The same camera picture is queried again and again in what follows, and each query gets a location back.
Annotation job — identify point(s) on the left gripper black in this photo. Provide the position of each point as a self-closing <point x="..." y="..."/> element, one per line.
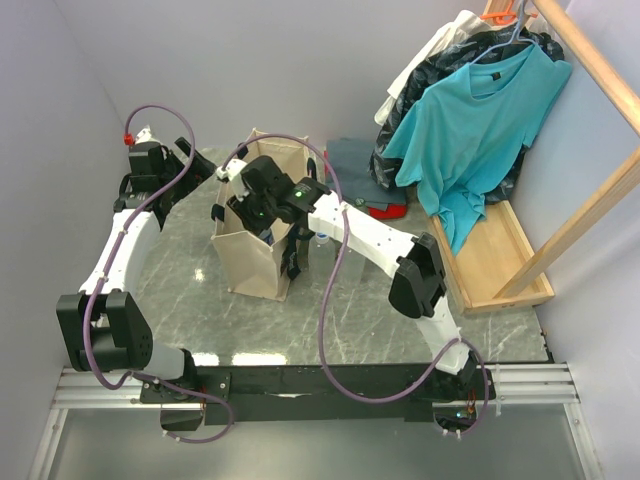
<point x="199" y="171"/>

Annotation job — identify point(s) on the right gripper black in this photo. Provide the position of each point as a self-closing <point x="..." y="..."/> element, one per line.
<point x="242" y="211"/>

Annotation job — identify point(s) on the plastic water bottle blue cap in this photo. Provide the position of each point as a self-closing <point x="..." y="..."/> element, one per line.
<point x="321" y="258"/>

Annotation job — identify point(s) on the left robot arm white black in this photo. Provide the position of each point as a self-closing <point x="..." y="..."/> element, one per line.
<point x="102" y="325"/>

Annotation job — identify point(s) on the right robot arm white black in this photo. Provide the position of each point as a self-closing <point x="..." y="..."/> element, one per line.
<point x="413" y="263"/>

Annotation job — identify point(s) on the beige canvas tote bag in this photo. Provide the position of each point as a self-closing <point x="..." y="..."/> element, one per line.
<point x="253" y="266"/>

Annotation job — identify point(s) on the folded grey cloth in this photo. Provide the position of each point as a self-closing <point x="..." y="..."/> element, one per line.
<point x="350" y="159"/>

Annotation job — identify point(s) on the folded red cloth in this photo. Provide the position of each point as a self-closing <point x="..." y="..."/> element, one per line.
<point x="392" y="212"/>

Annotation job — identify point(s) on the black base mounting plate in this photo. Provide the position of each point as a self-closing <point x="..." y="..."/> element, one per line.
<point x="303" y="393"/>

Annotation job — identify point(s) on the teal t-shirt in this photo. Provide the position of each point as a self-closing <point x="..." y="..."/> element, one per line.
<point x="462" y="137"/>

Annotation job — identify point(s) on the white garment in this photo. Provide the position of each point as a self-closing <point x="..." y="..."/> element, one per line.
<point x="461" y="28"/>

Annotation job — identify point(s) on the orange hanger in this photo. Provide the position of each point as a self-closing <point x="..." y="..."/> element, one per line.
<point x="500" y="18"/>

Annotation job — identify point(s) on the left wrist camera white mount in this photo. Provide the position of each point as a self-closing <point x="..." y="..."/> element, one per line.
<point x="140" y="135"/>

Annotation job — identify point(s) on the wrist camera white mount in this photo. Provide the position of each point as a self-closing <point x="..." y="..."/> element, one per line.
<point x="231" y="174"/>
<point x="140" y="135"/>

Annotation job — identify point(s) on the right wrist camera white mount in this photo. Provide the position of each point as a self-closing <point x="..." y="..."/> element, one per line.
<point x="231" y="174"/>

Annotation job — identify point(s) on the wooden clothes rack frame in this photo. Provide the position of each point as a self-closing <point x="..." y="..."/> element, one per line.
<point x="560" y="241"/>

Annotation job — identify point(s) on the aluminium rail frame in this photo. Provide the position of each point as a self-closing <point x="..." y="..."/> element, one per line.
<point x="505" y="385"/>

